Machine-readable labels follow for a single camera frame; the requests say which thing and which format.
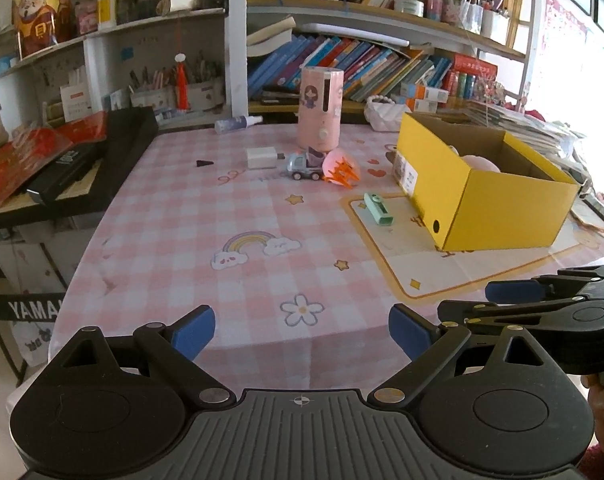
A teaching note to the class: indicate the pink checkered tablecloth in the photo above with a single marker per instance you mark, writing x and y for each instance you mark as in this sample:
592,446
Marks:
182,210

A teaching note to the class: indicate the white charger block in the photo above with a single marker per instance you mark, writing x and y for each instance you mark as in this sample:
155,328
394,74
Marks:
262,158

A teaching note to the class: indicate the black keyboard stand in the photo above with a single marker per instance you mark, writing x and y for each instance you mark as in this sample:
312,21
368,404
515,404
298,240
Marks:
27,305

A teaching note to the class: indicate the white wooden bookshelf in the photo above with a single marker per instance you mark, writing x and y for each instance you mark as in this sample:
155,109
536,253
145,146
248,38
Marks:
237,60

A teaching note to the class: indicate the bunch of pens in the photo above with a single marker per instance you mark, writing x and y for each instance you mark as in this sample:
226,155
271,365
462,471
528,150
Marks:
202,67

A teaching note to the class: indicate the white card box red stripe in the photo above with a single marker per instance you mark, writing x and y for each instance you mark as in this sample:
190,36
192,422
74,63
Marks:
76,102

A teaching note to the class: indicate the black flat box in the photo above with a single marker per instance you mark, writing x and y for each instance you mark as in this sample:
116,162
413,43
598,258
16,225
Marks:
67,170

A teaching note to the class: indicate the orange white medicine box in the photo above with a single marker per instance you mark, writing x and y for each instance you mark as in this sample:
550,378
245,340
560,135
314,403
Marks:
425,106
424,92

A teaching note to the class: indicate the pink patterned box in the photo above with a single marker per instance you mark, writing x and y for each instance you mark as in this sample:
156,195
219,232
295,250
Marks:
87,17

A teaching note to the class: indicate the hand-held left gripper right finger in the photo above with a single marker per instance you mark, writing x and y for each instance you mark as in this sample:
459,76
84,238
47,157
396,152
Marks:
409,330

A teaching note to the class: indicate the pink wall poster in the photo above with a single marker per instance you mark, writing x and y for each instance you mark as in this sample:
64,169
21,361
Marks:
564,45

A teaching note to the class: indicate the white bottle yellow label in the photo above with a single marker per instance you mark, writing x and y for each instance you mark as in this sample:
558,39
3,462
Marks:
107,10

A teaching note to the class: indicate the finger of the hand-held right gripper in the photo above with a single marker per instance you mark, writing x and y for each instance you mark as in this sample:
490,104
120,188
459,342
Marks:
461,312
511,291

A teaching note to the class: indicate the fortune god paper lantern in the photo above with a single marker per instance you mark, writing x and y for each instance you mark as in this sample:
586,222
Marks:
39,15

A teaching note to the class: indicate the small clear spray bottle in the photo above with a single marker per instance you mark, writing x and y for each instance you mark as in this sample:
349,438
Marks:
234,124

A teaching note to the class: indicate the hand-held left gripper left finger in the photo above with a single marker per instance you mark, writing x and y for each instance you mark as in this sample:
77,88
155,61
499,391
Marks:
194,330

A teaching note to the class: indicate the white pen cup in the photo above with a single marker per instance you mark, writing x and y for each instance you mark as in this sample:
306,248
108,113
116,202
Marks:
494,25

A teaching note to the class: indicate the white round jar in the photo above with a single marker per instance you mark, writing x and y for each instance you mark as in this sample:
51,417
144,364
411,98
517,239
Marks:
409,7

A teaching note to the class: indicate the white long tube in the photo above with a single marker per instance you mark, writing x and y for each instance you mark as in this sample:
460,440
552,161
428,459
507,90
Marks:
352,32

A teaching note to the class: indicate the small black wedge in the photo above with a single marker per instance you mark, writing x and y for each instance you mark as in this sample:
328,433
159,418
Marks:
204,163

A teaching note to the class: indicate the red patterned paper bag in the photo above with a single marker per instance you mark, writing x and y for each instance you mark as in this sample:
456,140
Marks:
12,170

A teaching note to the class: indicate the pink cylinder humidifier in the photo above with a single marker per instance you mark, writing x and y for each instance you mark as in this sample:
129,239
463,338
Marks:
319,120

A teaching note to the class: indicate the black slim device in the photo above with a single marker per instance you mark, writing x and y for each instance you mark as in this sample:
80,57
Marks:
601,210

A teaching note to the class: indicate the folded beige book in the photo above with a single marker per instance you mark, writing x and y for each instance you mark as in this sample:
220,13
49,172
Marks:
269,37

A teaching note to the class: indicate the grey toy truck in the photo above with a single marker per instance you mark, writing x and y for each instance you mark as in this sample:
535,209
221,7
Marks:
302,165

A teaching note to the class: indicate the stack of magazines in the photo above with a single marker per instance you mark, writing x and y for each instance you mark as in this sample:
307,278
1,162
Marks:
531,132

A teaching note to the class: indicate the colourful figurine ornament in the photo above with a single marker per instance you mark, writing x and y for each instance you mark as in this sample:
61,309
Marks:
489,91

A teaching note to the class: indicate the mint green stapler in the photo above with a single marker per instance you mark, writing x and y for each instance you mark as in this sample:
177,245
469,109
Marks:
379,210

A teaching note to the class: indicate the black electronic keyboard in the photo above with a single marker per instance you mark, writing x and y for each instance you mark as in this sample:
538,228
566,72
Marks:
127,150

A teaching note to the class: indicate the row of leaning books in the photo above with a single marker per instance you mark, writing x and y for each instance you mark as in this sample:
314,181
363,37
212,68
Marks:
342,67

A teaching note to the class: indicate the yellow cardboard box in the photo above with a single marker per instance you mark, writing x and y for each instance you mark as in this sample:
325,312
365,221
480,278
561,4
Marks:
506,210

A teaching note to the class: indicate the pink plush pig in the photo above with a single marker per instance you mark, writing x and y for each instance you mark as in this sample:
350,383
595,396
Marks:
479,164

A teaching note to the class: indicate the red tassel ornament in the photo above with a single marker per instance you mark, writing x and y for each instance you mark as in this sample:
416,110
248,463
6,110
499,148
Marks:
182,85

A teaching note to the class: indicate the red gift box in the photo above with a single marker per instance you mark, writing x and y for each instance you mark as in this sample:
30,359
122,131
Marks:
474,67

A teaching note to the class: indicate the white pen organiser box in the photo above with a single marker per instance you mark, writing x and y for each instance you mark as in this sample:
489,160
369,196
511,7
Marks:
152,100

